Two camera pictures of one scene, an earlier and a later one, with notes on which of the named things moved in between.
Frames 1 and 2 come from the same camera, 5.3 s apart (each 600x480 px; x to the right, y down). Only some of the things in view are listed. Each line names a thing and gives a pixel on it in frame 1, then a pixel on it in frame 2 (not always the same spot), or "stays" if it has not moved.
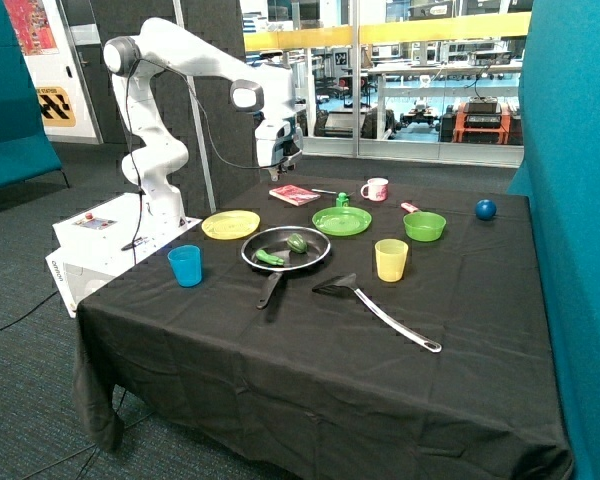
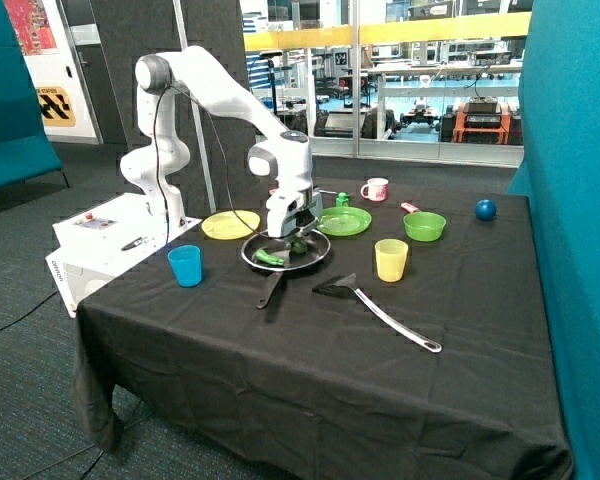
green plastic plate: (341, 220) stays
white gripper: (275, 149) to (293, 210)
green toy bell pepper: (297, 243) stays
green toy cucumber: (267, 257) stays
